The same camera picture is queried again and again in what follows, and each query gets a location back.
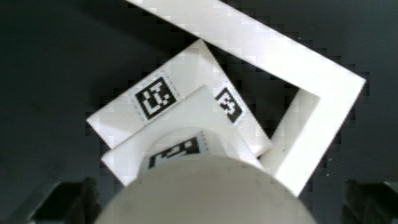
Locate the white U-shaped border wall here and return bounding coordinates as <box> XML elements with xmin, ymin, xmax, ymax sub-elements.
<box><xmin>127</xmin><ymin>0</ymin><xmax>365</xmax><ymax>193</ymax></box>

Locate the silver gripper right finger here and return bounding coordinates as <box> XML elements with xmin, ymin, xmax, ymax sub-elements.
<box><xmin>342</xmin><ymin>180</ymin><xmax>398</xmax><ymax>224</ymax></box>

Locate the white lamp bulb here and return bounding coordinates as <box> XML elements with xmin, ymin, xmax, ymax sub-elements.
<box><xmin>95</xmin><ymin>128</ymin><xmax>317</xmax><ymax>224</ymax></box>

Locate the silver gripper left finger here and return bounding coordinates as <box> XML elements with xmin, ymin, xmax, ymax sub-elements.
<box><xmin>31</xmin><ymin>178</ymin><xmax>102</xmax><ymax>224</ymax></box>

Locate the white lamp base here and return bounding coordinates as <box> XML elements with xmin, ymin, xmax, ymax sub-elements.
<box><xmin>88</xmin><ymin>41</ymin><xmax>273</xmax><ymax>184</ymax></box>

